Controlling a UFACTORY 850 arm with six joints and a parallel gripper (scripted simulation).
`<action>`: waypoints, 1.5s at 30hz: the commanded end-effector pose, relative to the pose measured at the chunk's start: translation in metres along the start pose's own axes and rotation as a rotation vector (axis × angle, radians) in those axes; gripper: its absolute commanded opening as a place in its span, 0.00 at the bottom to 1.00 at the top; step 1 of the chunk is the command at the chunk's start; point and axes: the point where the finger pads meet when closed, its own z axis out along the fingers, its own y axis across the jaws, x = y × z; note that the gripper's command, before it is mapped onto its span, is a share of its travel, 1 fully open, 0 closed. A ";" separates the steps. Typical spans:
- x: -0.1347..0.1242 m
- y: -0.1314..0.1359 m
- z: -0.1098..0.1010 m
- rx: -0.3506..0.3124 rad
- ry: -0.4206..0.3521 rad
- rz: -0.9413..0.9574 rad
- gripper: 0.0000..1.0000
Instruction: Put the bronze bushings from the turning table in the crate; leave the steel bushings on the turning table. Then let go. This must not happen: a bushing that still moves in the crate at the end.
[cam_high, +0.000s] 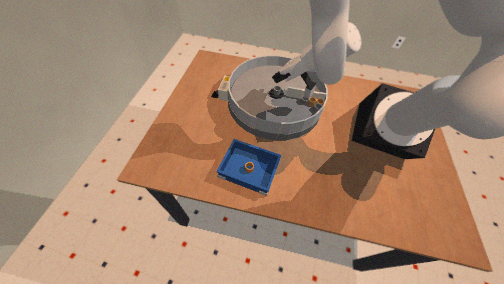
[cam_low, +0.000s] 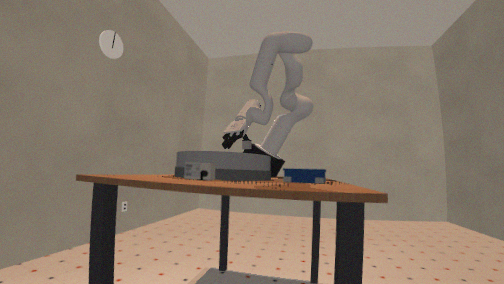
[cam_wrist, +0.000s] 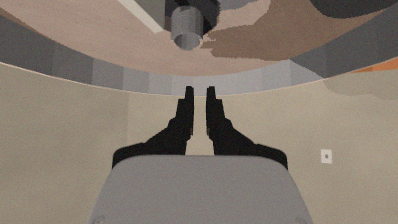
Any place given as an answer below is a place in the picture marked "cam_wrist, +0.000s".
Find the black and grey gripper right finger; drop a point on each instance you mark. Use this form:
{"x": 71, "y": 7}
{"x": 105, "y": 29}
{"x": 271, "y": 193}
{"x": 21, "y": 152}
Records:
{"x": 229, "y": 141}

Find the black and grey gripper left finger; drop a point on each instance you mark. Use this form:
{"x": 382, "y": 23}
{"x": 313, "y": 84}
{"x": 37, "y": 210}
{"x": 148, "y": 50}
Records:
{"x": 170, "y": 141}

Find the grey metal cylinder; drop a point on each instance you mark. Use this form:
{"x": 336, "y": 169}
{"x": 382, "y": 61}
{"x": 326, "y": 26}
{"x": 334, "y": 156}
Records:
{"x": 186, "y": 26}

